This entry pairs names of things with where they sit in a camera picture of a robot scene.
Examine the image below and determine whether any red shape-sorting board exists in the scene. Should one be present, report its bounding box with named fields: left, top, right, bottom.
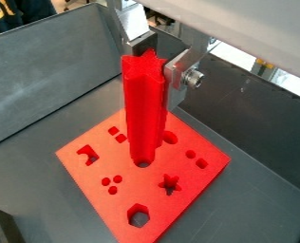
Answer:
left=56, top=111, right=230, bottom=243

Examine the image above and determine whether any person in dark shirt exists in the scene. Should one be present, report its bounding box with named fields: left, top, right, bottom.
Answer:
left=0, top=0, right=56, bottom=33

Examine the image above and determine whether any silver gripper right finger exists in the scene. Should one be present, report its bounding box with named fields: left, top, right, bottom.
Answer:
left=163, top=25, right=210, bottom=110

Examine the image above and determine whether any grey bin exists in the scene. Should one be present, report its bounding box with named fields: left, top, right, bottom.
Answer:
left=0, top=5, right=300, bottom=243

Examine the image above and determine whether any red star-shaped peg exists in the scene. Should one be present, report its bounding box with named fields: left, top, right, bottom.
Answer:
left=121, top=48, right=167, bottom=164

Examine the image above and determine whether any black object at corner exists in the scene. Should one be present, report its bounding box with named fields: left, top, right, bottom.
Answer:
left=0, top=210, right=26, bottom=243

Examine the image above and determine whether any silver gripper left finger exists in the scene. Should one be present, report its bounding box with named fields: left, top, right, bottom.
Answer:
left=107, top=0, right=158, bottom=56

